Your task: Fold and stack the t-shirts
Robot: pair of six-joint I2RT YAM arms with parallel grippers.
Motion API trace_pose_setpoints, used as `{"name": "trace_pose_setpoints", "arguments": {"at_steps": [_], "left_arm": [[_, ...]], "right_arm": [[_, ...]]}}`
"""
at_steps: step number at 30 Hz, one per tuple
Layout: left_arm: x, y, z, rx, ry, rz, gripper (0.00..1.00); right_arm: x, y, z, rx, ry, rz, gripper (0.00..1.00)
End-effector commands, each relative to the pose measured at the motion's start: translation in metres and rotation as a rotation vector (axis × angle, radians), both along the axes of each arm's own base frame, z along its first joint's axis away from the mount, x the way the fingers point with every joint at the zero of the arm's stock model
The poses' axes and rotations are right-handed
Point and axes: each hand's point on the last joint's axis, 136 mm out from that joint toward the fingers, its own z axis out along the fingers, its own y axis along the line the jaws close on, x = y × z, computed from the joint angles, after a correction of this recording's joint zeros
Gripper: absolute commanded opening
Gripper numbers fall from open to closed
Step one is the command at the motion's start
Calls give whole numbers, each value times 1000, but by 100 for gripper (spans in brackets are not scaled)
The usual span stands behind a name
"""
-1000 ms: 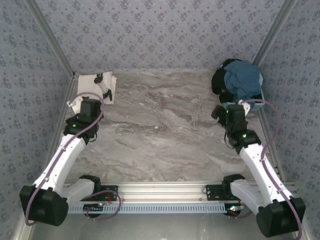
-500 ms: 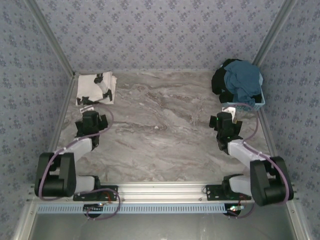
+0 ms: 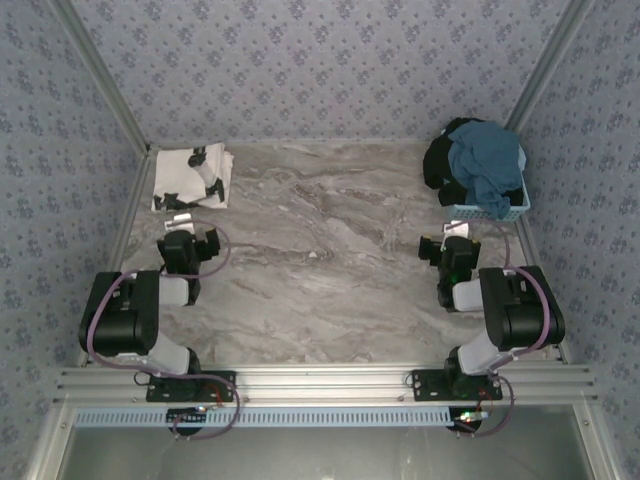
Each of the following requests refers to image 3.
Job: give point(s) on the white t-shirt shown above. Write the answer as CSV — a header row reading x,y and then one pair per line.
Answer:
x,y
170,170

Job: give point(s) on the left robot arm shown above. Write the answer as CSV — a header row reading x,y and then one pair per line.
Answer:
x,y
120,320

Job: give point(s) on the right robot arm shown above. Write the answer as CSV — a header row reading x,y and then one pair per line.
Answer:
x,y
520,310

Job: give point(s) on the light blue plastic basket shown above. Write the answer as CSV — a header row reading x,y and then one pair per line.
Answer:
x,y
462,212

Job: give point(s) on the pile of dark clothes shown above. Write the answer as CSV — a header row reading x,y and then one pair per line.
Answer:
x,y
437,160

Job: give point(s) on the blue t-shirt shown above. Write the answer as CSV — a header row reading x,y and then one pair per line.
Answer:
x,y
480,155

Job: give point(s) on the small black controller board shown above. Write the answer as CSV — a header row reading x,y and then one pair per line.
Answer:
x,y
187,417
467,419

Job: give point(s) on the aluminium base beam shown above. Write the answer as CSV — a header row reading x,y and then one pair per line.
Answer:
x,y
325,385

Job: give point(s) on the aluminium corner post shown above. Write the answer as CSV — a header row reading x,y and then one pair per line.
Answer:
x,y
106,75
547,65

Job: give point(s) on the aluminium lower frame bar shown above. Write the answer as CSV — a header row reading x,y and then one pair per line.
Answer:
x,y
47,445
595,445

